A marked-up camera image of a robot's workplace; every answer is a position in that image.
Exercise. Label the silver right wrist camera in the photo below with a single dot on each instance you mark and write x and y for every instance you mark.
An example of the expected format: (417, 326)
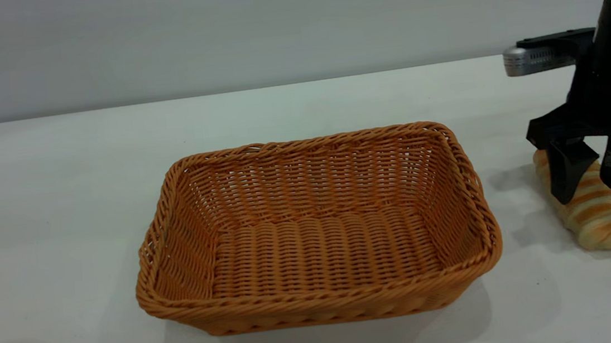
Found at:
(535, 58)

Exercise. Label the striped spiral bread roll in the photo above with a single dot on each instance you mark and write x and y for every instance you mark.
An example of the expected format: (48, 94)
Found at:
(602, 221)

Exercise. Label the orange woven wicker basket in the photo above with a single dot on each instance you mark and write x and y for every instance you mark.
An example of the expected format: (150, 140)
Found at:
(318, 248)

